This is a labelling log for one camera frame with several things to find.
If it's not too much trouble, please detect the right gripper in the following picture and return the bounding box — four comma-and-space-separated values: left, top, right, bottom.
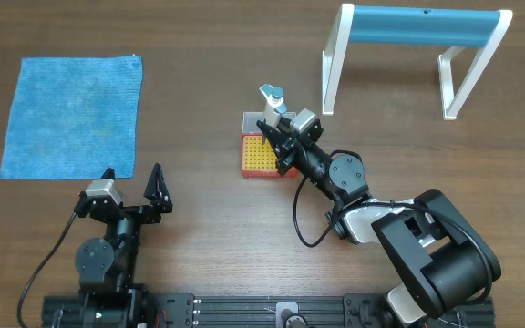
256, 116, 333, 179

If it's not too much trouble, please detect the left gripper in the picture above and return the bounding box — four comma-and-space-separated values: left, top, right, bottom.
74, 162, 173, 225

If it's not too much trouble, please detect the white pipette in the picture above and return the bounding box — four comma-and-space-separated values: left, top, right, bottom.
259, 83, 288, 146

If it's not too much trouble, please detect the red and yellow tip box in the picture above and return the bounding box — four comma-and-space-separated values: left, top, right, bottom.
240, 111, 300, 179

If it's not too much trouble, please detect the blue cloth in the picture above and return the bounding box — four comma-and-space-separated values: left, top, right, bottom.
0, 55, 144, 180

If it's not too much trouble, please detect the white and blue stand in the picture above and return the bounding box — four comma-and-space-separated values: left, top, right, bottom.
321, 3, 514, 121

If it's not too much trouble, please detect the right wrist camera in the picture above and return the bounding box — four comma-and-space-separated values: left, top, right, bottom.
289, 108, 319, 136

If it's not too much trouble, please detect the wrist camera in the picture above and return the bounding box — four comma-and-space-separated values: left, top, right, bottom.
84, 179, 124, 205
289, 108, 319, 136

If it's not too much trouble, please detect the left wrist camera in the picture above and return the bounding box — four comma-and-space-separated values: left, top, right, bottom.
84, 179, 124, 205

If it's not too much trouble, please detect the black cable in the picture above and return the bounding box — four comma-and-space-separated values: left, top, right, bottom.
292, 176, 344, 250
15, 211, 79, 328

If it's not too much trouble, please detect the mounting rail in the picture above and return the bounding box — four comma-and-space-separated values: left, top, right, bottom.
41, 292, 496, 328

